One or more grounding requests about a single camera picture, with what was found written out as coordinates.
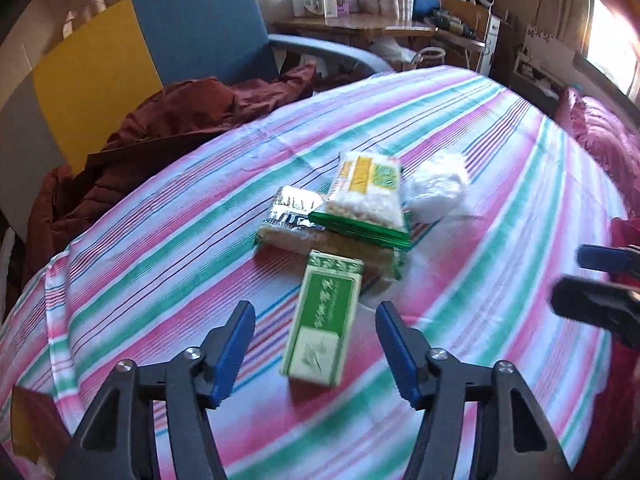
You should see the window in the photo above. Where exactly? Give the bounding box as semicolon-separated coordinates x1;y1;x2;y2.
575;0;640;96

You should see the red quilt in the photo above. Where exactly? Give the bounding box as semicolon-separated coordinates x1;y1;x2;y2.
554;86;640;411

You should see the brown-red padded jacket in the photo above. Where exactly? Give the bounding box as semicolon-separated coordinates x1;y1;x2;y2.
22;62;318;271

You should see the cluttered side shelf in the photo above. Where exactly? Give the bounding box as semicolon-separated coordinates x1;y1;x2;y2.
435;0;501;76

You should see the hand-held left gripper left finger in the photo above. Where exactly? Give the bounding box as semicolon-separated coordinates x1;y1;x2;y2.
57;300;257;480

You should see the green cardboard box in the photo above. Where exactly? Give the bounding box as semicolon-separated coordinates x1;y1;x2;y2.
280;249;365;388

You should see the puffed rice snack packet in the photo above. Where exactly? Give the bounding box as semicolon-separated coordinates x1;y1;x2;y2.
309;151;412;251

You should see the grey yellow blue sofa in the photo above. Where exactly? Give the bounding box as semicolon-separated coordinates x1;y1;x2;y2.
0;0;396;241

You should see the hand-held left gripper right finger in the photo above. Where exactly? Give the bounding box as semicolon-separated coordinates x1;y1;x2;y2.
375;301;573;480

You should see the silver cracker packet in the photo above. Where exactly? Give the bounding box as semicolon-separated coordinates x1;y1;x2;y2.
256;186;327;250

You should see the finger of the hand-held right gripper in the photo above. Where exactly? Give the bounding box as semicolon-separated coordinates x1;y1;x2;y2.
549;276;640;350
576;243;640;273

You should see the striped pink green bedsheet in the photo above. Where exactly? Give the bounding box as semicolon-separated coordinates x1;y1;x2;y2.
0;65;631;480

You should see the white crumpled plastic bag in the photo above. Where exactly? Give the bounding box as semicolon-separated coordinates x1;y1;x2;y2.
404;152;471;223

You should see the wooden desk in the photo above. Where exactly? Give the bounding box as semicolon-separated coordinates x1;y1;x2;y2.
270;12;488;68

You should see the maroon gift box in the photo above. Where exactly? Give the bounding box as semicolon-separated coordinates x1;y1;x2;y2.
10;385;71;466

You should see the green-edged brown snack packet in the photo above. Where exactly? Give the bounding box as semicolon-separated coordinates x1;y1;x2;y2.
310;237;407;295

